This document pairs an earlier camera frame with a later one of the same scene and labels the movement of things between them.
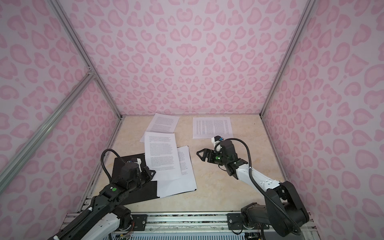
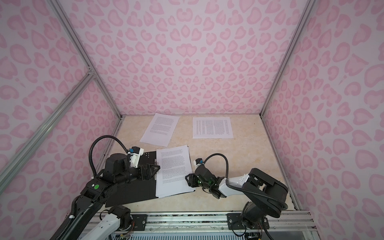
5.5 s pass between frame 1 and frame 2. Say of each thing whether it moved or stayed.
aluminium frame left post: stayed
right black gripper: moved
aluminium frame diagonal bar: stayed
